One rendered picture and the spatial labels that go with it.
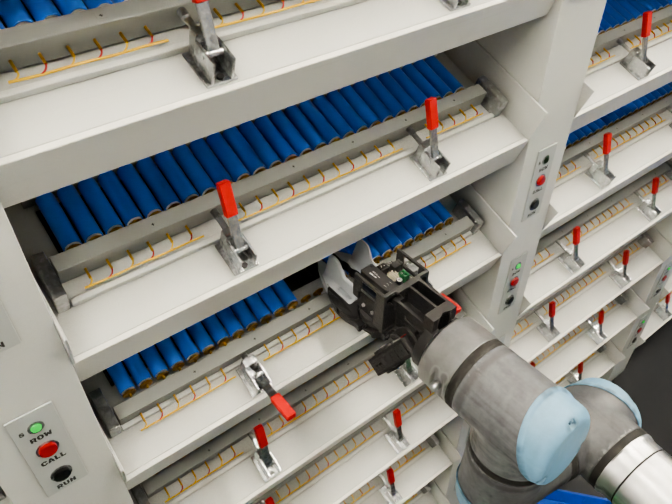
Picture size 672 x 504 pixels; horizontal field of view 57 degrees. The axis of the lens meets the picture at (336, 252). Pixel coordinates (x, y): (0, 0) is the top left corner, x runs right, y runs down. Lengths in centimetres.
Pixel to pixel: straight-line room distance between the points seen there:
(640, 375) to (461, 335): 149
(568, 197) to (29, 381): 85
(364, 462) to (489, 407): 55
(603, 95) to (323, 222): 50
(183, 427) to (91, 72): 42
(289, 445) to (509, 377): 41
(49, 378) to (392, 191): 40
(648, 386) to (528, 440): 150
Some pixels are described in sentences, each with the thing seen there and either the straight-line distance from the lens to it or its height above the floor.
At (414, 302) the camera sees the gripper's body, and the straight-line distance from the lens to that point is 71.
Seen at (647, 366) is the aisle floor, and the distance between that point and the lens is 217.
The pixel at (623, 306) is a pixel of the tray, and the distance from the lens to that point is 185.
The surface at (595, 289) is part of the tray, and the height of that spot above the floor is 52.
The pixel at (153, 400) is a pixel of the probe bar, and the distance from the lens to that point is 74.
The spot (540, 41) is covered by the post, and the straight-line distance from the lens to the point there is 82.
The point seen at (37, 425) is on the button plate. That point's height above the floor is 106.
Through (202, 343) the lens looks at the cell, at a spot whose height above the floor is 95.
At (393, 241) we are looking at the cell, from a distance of 89.
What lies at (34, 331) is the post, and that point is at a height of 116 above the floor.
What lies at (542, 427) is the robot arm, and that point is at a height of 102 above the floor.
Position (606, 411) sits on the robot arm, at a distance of 82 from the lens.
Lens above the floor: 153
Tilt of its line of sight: 41 degrees down
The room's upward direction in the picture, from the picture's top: straight up
